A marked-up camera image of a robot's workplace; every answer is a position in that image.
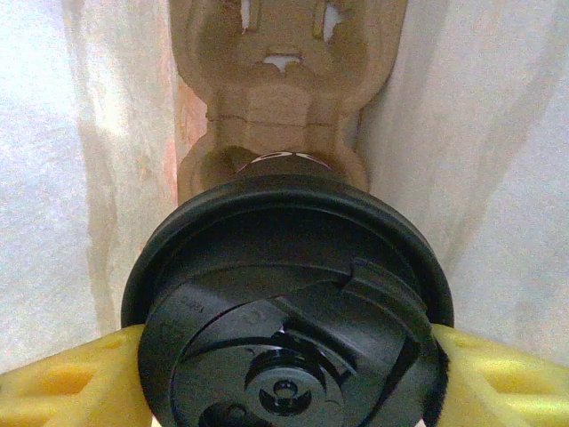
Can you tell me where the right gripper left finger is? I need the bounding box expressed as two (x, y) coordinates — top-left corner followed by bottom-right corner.
(0, 323), (155, 427)

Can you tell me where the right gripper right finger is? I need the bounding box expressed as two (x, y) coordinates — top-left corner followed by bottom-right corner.
(426, 322), (569, 427)

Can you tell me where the black plastic cup lid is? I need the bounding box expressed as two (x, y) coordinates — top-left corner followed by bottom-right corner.
(122, 173), (455, 427)

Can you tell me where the black takeout coffee cup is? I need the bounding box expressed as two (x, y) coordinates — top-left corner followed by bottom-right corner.
(233, 150), (334, 179)

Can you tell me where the brown cardboard cup carrier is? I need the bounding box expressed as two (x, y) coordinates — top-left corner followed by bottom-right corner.
(171, 0), (408, 214)

